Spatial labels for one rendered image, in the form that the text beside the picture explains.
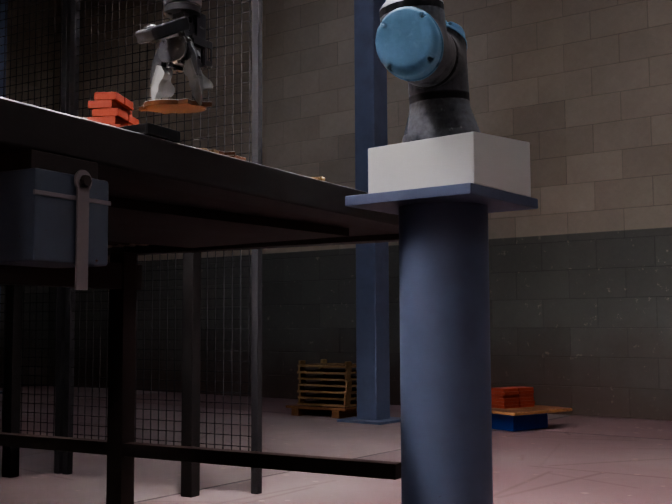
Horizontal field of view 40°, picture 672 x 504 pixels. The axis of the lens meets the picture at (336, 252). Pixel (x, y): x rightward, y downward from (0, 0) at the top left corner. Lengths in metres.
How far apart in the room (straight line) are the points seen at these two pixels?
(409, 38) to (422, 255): 0.39
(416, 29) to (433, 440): 0.73
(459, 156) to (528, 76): 5.37
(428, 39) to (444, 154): 0.20
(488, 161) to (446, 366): 0.37
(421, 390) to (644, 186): 4.93
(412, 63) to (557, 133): 5.21
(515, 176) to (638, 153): 4.83
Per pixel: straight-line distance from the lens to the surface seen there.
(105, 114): 2.83
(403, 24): 1.66
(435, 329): 1.70
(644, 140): 6.59
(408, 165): 1.71
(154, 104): 1.81
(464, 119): 1.77
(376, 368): 6.04
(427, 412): 1.71
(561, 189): 6.75
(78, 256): 1.29
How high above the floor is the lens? 0.63
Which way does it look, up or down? 4 degrees up
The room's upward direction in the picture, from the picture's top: straight up
